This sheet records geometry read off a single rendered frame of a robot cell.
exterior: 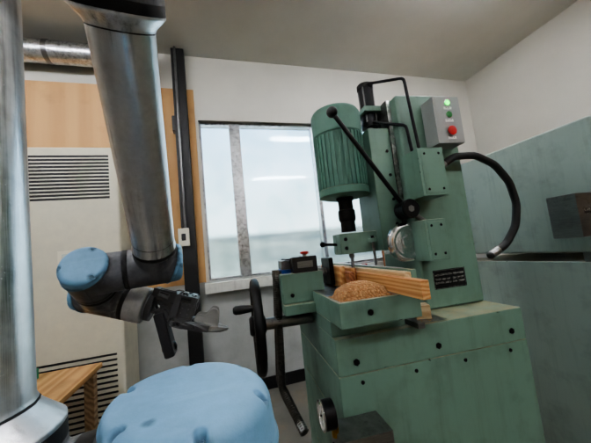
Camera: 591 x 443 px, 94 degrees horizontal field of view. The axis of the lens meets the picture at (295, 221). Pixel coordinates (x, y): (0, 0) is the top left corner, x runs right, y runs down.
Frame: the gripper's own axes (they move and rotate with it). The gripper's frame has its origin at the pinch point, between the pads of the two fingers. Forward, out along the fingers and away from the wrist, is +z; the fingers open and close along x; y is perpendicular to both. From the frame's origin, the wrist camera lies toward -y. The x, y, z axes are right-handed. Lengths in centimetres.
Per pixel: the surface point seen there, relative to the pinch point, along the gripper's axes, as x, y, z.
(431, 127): -5, 76, 47
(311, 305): 3.1, 11.2, 23.6
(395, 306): -17.9, 17.7, 37.4
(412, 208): -6, 46, 45
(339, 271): 2.4, 23.2, 29.7
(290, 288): 5.2, 14.4, 16.4
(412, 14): 85, 226, 74
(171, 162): 138, 76, -70
